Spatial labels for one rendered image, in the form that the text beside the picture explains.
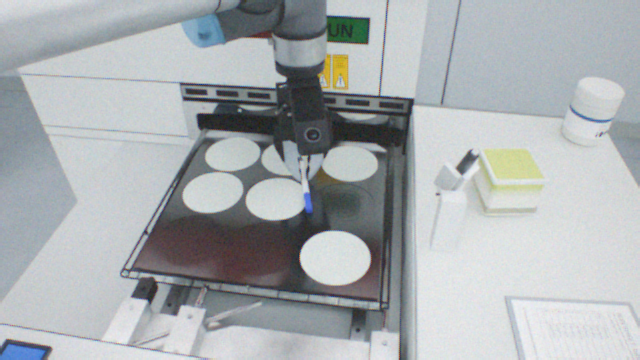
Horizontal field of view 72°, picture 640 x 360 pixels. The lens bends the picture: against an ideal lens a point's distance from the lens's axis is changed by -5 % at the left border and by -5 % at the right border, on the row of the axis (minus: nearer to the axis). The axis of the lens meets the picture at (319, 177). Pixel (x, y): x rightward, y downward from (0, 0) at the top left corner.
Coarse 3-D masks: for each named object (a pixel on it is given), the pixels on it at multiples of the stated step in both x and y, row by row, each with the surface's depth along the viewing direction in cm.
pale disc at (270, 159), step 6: (270, 150) 84; (264, 156) 83; (270, 156) 83; (276, 156) 83; (306, 156) 83; (264, 162) 82; (270, 162) 82; (276, 162) 82; (282, 162) 82; (306, 162) 82; (270, 168) 80; (276, 168) 80; (282, 168) 80; (306, 168) 81; (282, 174) 79; (288, 174) 79
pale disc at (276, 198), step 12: (276, 180) 78; (288, 180) 78; (252, 192) 76; (264, 192) 76; (276, 192) 76; (288, 192) 76; (300, 192) 76; (252, 204) 74; (264, 204) 74; (276, 204) 74; (288, 204) 74; (300, 204) 74; (264, 216) 71; (276, 216) 71; (288, 216) 71
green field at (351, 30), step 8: (328, 24) 77; (336, 24) 76; (344, 24) 76; (352, 24) 76; (360, 24) 76; (328, 32) 78; (336, 32) 77; (344, 32) 77; (352, 32) 77; (360, 32) 77; (336, 40) 78; (344, 40) 78; (352, 40) 78; (360, 40) 78
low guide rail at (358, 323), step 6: (354, 312) 64; (360, 312) 64; (366, 312) 64; (354, 318) 63; (360, 318) 63; (354, 324) 62; (360, 324) 62; (354, 330) 62; (360, 330) 62; (354, 336) 61; (360, 336) 61
